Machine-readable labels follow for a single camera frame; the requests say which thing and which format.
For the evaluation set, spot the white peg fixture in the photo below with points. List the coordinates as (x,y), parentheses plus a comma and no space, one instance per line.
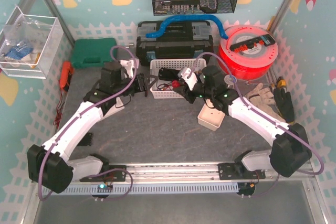
(115,109)

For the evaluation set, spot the grey slotted cable duct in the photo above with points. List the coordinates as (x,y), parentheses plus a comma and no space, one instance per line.
(141,189)

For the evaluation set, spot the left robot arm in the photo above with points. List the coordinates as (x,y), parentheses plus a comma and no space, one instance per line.
(50,165)

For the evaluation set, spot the black glove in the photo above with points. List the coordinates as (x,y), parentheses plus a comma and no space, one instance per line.
(284,104)

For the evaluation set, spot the green plastic case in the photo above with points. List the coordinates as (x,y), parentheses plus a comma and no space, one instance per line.
(92,52)

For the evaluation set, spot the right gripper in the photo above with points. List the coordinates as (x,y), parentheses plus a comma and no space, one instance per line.
(187,94)

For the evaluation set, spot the red filament spool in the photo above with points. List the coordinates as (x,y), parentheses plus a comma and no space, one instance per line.
(250,64)

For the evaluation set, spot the solder wire spool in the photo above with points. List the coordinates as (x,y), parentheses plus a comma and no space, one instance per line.
(230,81)

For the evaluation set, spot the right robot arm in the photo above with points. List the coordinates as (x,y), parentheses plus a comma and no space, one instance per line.
(289,143)

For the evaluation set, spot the orange multimeter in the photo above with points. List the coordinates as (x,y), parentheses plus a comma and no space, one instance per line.
(66,76)

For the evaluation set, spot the white work gloves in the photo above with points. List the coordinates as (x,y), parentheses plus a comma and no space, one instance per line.
(263,99)

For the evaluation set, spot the aluminium rail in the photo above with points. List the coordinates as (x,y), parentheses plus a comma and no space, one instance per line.
(193,172)

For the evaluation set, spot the blue white gloves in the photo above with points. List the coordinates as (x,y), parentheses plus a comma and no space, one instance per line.
(20,52)

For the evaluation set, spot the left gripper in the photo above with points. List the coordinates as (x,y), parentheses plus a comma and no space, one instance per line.
(142,83)

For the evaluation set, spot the small white tray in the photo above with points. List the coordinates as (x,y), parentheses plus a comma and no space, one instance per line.
(210,118)

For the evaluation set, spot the black toolbox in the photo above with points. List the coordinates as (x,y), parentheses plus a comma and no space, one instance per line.
(181,40)

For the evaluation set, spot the red multimeter leads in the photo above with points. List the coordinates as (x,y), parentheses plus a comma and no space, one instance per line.
(59,109)

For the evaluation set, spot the white perforated basket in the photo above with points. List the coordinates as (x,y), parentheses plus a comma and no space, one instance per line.
(163,89)

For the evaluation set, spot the black red connector strip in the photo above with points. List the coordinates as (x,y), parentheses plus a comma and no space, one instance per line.
(266,40)

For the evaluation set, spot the clear acrylic box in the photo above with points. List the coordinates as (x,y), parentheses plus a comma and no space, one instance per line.
(43,32)

